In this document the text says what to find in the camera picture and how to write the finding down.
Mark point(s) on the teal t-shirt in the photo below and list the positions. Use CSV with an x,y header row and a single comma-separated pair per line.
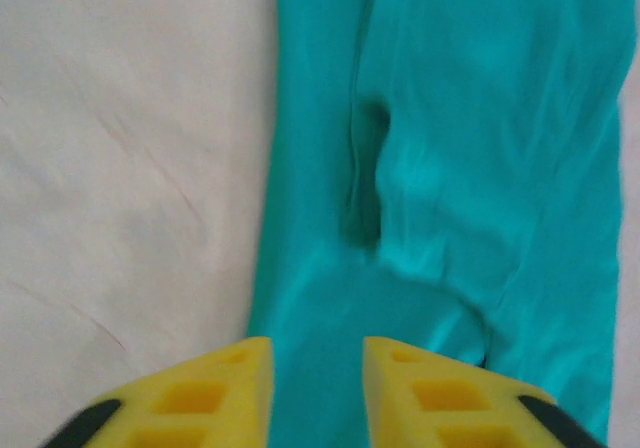
x,y
475,168

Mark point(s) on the off-white table cover cloth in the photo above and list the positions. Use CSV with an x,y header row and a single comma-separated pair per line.
x,y
125,168

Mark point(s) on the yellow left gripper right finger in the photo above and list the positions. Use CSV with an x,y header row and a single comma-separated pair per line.
x,y
440,403

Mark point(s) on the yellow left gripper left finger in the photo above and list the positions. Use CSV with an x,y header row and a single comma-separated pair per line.
x,y
200,403

